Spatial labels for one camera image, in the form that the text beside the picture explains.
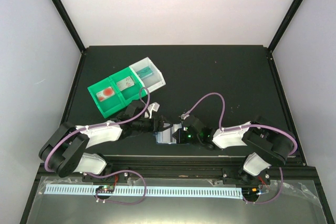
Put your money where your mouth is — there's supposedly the blue leather card holder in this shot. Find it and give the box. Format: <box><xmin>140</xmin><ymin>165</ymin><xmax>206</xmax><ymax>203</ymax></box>
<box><xmin>154</xmin><ymin>123</ymin><xmax>189</xmax><ymax>145</ymax></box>

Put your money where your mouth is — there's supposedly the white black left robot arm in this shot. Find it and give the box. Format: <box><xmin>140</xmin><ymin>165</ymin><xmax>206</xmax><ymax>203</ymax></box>
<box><xmin>38</xmin><ymin>100</ymin><xmax>173</xmax><ymax>182</ymax></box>

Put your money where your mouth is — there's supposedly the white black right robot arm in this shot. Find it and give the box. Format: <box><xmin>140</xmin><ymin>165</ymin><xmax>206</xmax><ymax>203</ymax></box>
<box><xmin>172</xmin><ymin>115</ymin><xmax>298</xmax><ymax>185</ymax></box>

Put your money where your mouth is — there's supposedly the white card red pattern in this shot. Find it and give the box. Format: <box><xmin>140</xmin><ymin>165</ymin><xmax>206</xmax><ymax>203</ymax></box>
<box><xmin>116</xmin><ymin>76</ymin><xmax>135</xmax><ymax>91</ymax></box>

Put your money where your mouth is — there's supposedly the teal card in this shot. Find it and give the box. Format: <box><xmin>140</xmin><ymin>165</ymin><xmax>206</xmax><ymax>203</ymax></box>
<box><xmin>136</xmin><ymin>66</ymin><xmax>153</xmax><ymax>79</ymax></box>

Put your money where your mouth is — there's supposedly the card with red circle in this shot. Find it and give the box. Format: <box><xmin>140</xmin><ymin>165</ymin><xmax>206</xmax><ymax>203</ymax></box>
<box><xmin>96</xmin><ymin>87</ymin><xmax>115</xmax><ymax>102</ymax></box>

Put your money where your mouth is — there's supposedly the white translucent bin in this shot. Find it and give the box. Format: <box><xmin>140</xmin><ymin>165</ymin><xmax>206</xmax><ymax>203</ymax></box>
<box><xmin>129</xmin><ymin>57</ymin><xmax>166</xmax><ymax>93</ymax></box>

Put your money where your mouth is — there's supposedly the green bin middle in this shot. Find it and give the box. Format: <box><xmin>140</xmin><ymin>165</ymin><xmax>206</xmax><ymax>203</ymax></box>
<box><xmin>109</xmin><ymin>67</ymin><xmax>146</xmax><ymax>105</ymax></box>

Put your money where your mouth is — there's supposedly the green bin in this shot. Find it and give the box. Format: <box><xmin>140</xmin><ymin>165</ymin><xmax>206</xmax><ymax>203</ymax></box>
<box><xmin>87</xmin><ymin>77</ymin><xmax>125</xmax><ymax>119</ymax></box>
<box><xmin>109</xmin><ymin>67</ymin><xmax>146</xmax><ymax>105</ymax></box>

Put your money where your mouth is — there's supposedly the green bin left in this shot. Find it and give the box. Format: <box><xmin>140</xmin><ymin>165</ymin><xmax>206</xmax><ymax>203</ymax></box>
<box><xmin>87</xmin><ymin>77</ymin><xmax>125</xmax><ymax>119</ymax></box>

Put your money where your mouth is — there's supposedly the right controller circuit board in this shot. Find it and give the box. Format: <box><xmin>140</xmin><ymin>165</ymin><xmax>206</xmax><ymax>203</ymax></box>
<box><xmin>241</xmin><ymin>187</ymin><xmax>265</xmax><ymax>195</ymax></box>

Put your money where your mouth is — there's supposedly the controller circuit board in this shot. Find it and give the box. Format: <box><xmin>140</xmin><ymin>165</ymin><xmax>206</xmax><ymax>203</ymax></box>
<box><xmin>241</xmin><ymin>187</ymin><xmax>265</xmax><ymax>195</ymax></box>
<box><xmin>95</xmin><ymin>185</ymin><xmax>115</xmax><ymax>194</ymax></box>

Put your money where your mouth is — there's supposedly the left controller circuit board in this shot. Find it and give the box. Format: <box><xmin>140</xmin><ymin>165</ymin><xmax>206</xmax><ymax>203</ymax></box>
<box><xmin>95</xmin><ymin>185</ymin><xmax>115</xmax><ymax>194</ymax></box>

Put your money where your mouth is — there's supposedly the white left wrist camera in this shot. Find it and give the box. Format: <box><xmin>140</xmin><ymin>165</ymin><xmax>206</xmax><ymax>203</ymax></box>
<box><xmin>144</xmin><ymin>102</ymin><xmax>160</xmax><ymax>119</ymax></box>

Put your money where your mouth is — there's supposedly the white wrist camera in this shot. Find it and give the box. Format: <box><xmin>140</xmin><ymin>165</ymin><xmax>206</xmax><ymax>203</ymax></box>
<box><xmin>144</xmin><ymin>102</ymin><xmax>160</xmax><ymax>119</ymax></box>
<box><xmin>180</xmin><ymin>113</ymin><xmax>190</xmax><ymax>121</ymax></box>

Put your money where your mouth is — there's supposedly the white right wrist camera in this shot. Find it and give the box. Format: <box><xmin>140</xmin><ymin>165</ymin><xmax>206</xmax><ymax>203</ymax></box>
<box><xmin>180</xmin><ymin>113</ymin><xmax>190</xmax><ymax>121</ymax></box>

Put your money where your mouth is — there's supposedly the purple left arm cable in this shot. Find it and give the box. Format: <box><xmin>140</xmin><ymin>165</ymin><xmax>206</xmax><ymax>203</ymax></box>
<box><xmin>45</xmin><ymin>87</ymin><xmax>150</xmax><ymax>172</ymax></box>

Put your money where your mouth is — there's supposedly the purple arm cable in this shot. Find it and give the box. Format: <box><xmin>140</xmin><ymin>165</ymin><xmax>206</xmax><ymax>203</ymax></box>
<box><xmin>45</xmin><ymin>87</ymin><xmax>150</xmax><ymax>172</ymax></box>
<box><xmin>183</xmin><ymin>92</ymin><xmax>299</xmax><ymax>156</ymax></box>

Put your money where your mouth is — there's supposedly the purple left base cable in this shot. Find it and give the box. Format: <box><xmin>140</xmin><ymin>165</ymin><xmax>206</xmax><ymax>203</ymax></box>
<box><xmin>86</xmin><ymin>170</ymin><xmax>146</xmax><ymax>206</ymax></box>

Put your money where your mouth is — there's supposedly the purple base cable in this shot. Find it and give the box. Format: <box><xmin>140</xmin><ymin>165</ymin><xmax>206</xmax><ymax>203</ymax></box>
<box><xmin>243</xmin><ymin>166</ymin><xmax>284</xmax><ymax>206</ymax></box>
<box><xmin>86</xmin><ymin>170</ymin><xmax>146</xmax><ymax>206</ymax></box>

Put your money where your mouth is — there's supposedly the black aluminium frame rail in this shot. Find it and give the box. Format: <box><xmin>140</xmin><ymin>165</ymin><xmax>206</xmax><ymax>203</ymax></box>
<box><xmin>81</xmin><ymin>155</ymin><xmax>320</xmax><ymax>182</ymax></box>

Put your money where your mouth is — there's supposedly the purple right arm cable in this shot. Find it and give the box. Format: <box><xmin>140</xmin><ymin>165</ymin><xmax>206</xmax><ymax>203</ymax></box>
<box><xmin>183</xmin><ymin>92</ymin><xmax>299</xmax><ymax>156</ymax></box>

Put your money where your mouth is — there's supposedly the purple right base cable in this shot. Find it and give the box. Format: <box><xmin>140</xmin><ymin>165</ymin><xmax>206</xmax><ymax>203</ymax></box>
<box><xmin>243</xmin><ymin>166</ymin><xmax>284</xmax><ymax>206</ymax></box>

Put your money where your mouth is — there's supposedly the light blue slotted cable duct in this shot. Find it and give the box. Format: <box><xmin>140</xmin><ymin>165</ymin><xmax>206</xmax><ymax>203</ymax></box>
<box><xmin>44</xmin><ymin>184</ymin><xmax>243</xmax><ymax>199</ymax></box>

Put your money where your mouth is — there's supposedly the black left corner post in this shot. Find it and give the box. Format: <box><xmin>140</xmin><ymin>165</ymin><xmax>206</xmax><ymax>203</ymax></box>
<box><xmin>51</xmin><ymin>0</ymin><xmax>86</xmax><ymax>53</ymax></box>

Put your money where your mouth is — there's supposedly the black corner post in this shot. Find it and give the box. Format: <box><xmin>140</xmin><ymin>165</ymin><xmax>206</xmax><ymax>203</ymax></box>
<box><xmin>51</xmin><ymin>0</ymin><xmax>86</xmax><ymax>53</ymax></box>
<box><xmin>267</xmin><ymin>0</ymin><xmax>303</xmax><ymax>53</ymax></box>

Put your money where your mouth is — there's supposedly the black right corner post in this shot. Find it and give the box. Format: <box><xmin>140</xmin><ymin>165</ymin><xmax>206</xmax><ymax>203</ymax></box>
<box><xmin>267</xmin><ymin>0</ymin><xmax>303</xmax><ymax>53</ymax></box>

